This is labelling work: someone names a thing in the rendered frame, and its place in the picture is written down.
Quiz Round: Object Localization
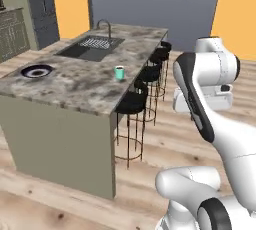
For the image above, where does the marble-top kitchen island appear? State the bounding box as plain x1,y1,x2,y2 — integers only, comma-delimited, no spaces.
0,23,169,200

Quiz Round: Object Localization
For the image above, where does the grey-green cupboard run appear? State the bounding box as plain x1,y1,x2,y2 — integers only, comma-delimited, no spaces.
0,6,31,64

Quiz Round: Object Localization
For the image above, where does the teal cup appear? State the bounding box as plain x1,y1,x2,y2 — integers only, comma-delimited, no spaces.
113,65,126,81

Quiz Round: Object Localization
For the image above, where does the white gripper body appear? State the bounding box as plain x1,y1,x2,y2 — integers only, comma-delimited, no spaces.
172,85,234,114

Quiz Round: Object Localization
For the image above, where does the dark inset sink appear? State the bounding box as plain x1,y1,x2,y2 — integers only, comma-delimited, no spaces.
54,35,126,63

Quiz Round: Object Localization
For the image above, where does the black bar stool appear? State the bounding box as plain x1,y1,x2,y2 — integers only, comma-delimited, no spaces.
147,47,171,102
114,79,149,170
134,64,163,127
159,40,173,54

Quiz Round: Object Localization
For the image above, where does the dark grey fridge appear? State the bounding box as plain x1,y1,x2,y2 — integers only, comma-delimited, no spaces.
22,0,61,51

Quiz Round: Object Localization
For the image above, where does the dark curved tap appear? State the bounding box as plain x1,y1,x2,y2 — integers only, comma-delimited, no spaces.
96,18,113,43

